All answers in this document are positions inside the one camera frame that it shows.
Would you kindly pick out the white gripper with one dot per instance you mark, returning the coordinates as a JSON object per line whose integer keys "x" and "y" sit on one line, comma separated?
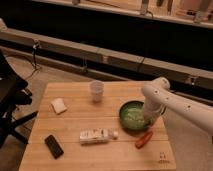
{"x": 151, "y": 111}

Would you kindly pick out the green ceramic bowl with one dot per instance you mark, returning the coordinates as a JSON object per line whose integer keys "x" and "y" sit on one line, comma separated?
{"x": 132, "y": 117}

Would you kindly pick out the white plastic bottle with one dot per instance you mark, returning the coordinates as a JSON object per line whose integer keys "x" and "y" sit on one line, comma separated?
{"x": 97, "y": 136}

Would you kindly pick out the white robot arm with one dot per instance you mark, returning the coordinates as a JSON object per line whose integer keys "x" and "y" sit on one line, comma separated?
{"x": 157, "y": 95}

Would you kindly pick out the orange carrot toy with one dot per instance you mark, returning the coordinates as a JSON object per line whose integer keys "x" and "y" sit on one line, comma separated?
{"x": 143, "y": 140}

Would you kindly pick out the translucent plastic cup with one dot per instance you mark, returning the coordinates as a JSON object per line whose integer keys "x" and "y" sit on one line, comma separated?
{"x": 96, "y": 90}

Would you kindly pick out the white sponge block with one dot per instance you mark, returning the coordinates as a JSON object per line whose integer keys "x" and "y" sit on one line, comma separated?
{"x": 58, "y": 105}

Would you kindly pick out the black rectangular phone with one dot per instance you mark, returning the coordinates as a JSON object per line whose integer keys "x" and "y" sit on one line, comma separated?
{"x": 54, "y": 146}

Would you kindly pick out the black office chair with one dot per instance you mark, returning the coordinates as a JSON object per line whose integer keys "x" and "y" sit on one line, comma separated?
{"x": 11, "y": 95}

